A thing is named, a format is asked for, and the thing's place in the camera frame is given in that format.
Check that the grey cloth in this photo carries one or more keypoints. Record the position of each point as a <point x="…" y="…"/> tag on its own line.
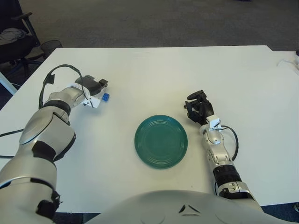
<point x="10" y="35"/>

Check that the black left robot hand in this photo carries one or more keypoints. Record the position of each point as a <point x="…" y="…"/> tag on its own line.
<point x="90" y="85"/>

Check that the white table leg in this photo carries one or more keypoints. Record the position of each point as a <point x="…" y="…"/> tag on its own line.
<point x="7" y="84"/>

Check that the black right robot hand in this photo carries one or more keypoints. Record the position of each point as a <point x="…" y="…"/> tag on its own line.
<point x="203" y="109"/>

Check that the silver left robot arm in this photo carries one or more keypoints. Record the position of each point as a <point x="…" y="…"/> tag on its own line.
<point x="46" y="130"/>

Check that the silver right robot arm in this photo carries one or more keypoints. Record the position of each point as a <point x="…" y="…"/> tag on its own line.
<point x="218" y="154"/>

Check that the green round plate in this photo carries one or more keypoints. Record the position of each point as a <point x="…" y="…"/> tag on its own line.
<point x="161" y="142"/>

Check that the black office chair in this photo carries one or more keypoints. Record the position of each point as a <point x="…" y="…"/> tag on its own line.
<point x="14" y="50"/>

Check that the grey robot torso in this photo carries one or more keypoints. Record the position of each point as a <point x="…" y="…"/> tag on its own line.
<point x="187" y="210"/>

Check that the clear bottle with blue cap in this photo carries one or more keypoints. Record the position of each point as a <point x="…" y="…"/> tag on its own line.
<point x="106" y="97"/>

